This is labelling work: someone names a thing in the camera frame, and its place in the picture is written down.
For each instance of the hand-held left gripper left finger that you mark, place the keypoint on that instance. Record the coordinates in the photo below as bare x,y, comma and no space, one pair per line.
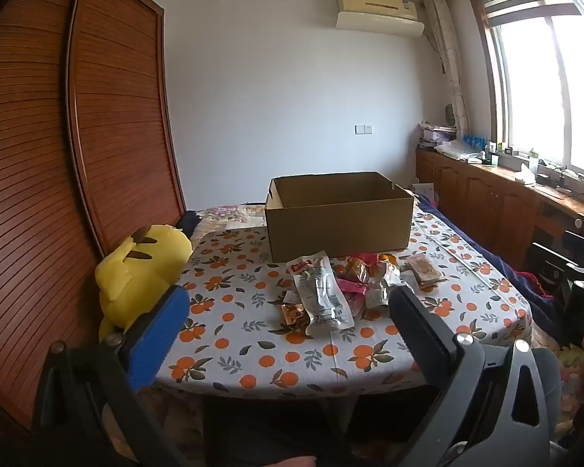
158,335

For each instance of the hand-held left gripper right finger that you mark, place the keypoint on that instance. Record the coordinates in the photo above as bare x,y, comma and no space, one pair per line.
418,331

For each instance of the pink braised meat snack packet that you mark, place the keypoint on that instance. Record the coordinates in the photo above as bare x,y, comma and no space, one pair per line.
355,270

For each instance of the small golden brown snack wrapper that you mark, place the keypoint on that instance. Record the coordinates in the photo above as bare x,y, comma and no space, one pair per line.
294,315

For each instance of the brown cardboard box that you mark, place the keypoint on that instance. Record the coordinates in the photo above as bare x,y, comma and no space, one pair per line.
336,233

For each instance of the white crumpled snack packet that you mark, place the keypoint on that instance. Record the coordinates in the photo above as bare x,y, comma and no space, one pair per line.
384,288

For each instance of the clear packet of brown crackers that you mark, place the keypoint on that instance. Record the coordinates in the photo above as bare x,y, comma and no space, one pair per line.
423,269

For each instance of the yellow plush toy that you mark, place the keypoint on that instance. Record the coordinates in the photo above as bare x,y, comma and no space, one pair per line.
136,272

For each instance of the navy blue blanket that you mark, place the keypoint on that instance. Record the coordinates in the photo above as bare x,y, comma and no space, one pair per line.
516,277

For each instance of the white tissue box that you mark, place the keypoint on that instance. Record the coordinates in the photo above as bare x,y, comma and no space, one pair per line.
524,175

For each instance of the orange fruit print tablecloth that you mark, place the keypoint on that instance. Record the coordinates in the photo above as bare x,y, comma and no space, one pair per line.
253,350

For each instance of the long wooden cabinet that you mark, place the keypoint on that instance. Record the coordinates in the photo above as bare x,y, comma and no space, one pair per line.
491,204

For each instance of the long silver snack packet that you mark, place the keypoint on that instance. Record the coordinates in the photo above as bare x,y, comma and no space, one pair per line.
321,296

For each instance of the floral blanket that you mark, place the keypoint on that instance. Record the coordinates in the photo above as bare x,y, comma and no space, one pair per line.
224,214

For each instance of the white paper card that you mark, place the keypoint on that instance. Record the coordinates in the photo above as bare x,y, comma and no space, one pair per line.
424,190

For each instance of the row of blue bottles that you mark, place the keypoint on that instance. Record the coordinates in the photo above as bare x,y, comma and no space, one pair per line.
474,142

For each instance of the wood framed window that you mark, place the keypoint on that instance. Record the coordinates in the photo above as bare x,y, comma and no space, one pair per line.
540,82

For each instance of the stack of boxes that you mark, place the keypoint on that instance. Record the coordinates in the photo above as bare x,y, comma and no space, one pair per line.
435,135

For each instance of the pale patterned curtain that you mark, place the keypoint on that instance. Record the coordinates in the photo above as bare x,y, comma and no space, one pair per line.
447,58

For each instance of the white wall switch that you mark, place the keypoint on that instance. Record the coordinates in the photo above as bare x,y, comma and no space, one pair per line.
363,129

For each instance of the wall air conditioner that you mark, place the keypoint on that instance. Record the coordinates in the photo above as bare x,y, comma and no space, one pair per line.
377,12

